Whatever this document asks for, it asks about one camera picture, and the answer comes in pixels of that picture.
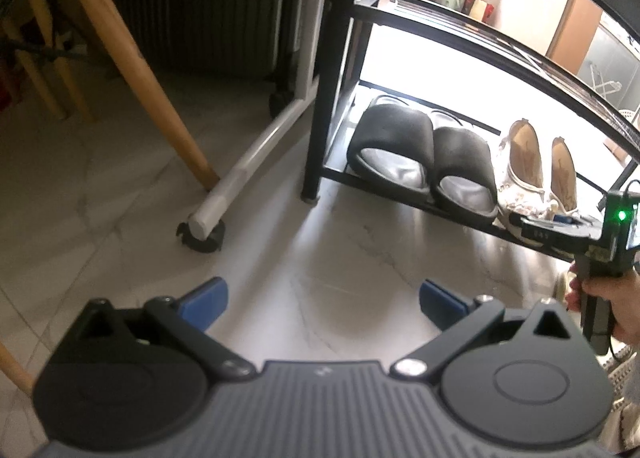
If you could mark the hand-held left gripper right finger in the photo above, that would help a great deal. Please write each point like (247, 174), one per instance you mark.
(442, 300)

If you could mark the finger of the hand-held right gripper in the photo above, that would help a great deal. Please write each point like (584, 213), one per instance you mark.
(545, 233)

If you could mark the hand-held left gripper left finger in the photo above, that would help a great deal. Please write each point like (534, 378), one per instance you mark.
(205, 300)

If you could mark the beige embroidered shoe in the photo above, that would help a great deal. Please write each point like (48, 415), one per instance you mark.
(525, 162)
(564, 172)

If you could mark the black metal shoe rack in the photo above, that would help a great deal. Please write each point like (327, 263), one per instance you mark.
(327, 87)

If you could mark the person's right hand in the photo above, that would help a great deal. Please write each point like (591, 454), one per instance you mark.
(625, 303)

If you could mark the black slide sandal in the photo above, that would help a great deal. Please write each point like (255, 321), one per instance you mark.
(462, 157)
(395, 132)

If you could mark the white basket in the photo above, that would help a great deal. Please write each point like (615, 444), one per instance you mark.
(630, 116)

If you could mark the white tube stand leg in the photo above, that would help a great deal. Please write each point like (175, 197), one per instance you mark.
(240, 177)

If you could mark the cream woven slipper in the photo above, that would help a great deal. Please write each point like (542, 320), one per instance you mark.
(622, 368)

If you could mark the white folding drying rack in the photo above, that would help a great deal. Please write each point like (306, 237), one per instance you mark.
(602, 80)

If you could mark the wooden door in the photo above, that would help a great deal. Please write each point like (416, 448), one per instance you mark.
(575, 30)

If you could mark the wooden chair leg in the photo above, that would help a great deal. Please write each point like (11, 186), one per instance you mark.
(42, 82)
(12, 370)
(75, 92)
(145, 77)

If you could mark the red bag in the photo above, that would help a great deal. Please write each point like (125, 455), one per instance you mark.
(481, 7)

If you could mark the dark ribbed panel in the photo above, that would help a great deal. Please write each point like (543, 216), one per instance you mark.
(200, 2)

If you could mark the white metal stand frame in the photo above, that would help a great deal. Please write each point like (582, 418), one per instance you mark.
(306, 37)

